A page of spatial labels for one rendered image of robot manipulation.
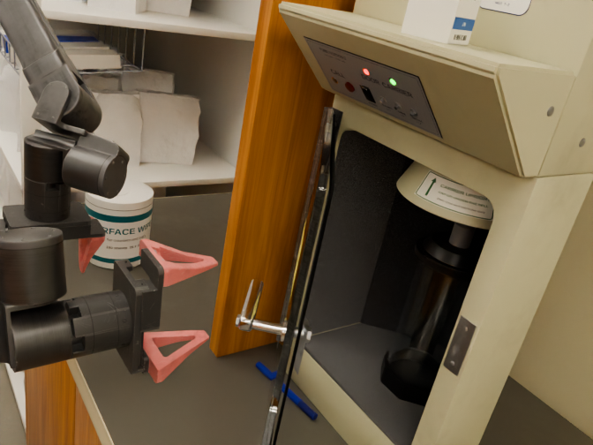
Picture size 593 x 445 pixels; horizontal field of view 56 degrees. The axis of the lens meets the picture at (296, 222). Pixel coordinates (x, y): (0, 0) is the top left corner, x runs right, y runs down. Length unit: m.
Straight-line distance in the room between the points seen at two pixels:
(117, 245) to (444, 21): 0.79
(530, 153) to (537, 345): 0.64
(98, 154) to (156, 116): 1.03
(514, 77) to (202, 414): 0.62
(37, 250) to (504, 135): 0.42
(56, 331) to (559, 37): 0.53
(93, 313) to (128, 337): 0.04
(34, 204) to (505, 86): 0.58
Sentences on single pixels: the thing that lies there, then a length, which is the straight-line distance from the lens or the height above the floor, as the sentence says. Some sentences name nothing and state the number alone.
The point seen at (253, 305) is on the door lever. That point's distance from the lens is 0.62.
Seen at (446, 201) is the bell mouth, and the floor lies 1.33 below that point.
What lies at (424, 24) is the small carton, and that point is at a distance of 0.57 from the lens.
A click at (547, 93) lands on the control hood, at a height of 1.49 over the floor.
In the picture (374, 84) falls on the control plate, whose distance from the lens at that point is 0.63.
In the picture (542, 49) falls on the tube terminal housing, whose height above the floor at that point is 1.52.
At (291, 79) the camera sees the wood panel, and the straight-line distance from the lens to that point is 0.80.
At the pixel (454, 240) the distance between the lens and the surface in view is 0.77.
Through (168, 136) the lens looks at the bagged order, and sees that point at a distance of 1.79.
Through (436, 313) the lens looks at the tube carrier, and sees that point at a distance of 0.78.
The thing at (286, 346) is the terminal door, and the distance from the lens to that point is 0.56.
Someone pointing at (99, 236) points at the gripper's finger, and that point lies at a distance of 0.83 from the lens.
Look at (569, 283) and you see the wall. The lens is 1.08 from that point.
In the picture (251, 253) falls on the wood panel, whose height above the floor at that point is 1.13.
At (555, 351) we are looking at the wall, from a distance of 1.12.
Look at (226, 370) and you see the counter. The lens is 0.95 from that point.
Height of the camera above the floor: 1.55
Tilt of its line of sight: 24 degrees down
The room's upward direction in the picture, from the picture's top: 12 degrees clockwise
